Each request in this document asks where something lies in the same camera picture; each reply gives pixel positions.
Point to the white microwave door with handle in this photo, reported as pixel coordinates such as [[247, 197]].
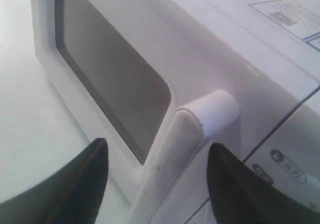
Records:
[[157, 84]]

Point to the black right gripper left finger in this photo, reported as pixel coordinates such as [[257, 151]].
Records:
[[72, 195]]

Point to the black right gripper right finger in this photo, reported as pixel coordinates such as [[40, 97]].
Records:
[[238, 196]]

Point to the white microwave oven body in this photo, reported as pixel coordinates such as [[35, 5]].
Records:
[[281, 144]]

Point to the blue white label sticker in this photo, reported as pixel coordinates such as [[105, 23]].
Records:
[[294, 18]]

